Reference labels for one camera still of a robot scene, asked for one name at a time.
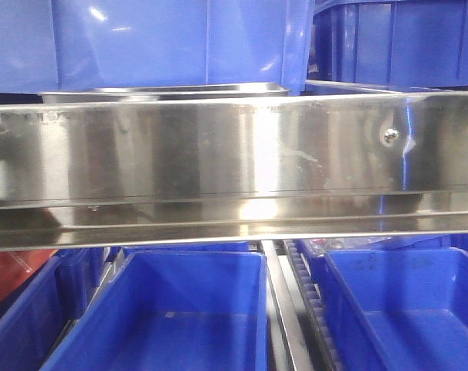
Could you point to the blue plastic bin upper left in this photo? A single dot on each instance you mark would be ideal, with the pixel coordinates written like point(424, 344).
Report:
point(78, 45)

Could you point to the red object lower left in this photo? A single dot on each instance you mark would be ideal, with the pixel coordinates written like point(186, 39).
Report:
point(17, 266)

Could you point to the shiny silver tray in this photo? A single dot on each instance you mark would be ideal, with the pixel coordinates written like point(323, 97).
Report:
point(188, 92)

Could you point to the blue bin lower left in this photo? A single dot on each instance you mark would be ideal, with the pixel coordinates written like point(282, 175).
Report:
point(34, 315)

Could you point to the blue bin lower right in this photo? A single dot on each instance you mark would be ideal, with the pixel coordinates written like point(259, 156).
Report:
point(394, 304)

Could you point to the stainless steel shelf rail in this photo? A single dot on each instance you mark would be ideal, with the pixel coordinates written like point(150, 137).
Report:
point(126, 173)

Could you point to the blue bin lower centre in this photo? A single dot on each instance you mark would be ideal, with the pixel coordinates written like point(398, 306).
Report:
point(170, 310)

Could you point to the blue plastic crate upper right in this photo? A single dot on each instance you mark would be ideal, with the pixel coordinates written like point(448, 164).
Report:
point(391, 43)

